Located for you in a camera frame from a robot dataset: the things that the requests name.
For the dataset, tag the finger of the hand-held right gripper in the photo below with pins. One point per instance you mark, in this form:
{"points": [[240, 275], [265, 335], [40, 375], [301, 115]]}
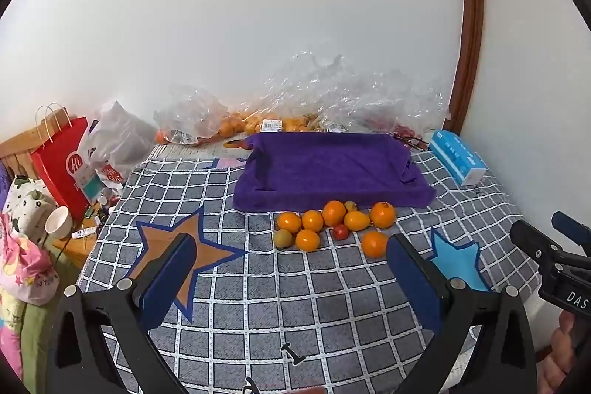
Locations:
{"points": [[531, 239], [570, 228]]}

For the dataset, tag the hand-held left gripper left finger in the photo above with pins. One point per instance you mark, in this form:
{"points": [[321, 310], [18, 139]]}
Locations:
{"points": [[171, 278]]}

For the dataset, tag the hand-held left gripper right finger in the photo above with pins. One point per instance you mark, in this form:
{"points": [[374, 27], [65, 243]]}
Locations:
{"points": [[411, 283]]}

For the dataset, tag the orange mandarin with stem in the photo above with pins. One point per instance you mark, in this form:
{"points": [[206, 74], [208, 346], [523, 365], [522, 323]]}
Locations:
{"points": [[383, 214]]}

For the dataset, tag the oblong orange mandarin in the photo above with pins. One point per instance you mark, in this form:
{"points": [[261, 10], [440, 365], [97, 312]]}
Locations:
{"points": [[357, 220]]}

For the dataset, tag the small red fruit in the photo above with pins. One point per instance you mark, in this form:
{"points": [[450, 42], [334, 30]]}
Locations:
{"points": [[340, 232]]}

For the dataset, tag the large orange mandarin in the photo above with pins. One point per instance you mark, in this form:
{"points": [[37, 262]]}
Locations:
{"points": [[334, 213]]}

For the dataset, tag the small green-yellow fruit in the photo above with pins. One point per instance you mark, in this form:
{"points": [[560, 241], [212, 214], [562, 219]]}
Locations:
{"points": [[283, 238]]}

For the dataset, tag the purple towel covered tray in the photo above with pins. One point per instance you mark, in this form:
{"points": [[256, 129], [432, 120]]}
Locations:
{"points": [[323, 168]]}

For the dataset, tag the pile of red fruits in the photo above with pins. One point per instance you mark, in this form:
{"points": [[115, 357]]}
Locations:
{"points": [[401, 130]]}

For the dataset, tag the clear bag with red fruits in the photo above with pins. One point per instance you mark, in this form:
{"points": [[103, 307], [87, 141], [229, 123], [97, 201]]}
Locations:
{"points": [[392, 98]]}

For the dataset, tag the person's right hand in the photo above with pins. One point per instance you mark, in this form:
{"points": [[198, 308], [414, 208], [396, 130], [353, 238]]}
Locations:
{"points": [[561, 357]]}

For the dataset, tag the wooden nightstand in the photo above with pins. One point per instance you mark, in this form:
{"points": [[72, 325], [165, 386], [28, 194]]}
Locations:
{"points": [[76, 251]]}

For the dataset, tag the small white tube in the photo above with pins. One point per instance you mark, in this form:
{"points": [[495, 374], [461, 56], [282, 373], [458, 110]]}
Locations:
{"points": [[84, 231]]}

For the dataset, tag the grey checkered star blanket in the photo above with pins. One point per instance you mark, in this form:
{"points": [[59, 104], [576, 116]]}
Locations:
{"points": [[300, 292]]}

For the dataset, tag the blue tissue pack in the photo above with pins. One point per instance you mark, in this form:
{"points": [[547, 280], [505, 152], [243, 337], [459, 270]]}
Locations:
{"points": [[455, 154]]}

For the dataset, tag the teal and white packet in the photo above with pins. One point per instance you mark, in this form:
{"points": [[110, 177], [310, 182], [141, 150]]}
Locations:
{"points": [[90, 186]]}

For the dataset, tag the white cup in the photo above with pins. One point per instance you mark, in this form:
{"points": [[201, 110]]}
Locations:
{"points": [[57, 221]]}

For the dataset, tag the newspaper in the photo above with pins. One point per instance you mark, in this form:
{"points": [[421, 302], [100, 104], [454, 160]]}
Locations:
{"points": [[194, 151]]}

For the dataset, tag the pink printed cloth bag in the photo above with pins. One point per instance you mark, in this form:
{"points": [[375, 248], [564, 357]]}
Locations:
{"points": [[23, 269]]}

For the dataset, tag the green blanket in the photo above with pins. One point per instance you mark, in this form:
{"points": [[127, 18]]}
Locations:
{"points": [[37, 343]]}

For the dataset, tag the grey plastic bag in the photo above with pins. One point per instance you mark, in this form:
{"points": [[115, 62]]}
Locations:
{"points": [[120, 135]]}

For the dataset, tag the red paper shopping bag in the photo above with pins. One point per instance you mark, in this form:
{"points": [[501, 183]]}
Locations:
{"points": [[55, 172]]}

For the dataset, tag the white floral cloth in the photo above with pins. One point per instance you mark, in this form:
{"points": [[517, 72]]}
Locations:
{"points": [[25, 200]]}

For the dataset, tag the pile of bagged mandarins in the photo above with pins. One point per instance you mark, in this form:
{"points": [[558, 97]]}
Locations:
{"points": [[233, 125]]}

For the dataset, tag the small clear plastic bag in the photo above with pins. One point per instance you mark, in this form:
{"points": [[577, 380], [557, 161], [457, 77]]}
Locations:
{"points": [[194, 112]]}

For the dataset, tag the white label sticker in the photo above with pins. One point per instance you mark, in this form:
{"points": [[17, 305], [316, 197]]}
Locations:
{"points": [[271, 125]]}

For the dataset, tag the wooden headboard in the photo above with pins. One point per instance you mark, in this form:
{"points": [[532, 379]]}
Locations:
{"points": [[14, 147]]}

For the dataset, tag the brown wooden door frame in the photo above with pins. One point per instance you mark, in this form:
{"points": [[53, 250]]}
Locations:
{"points": [[471, 29]]}

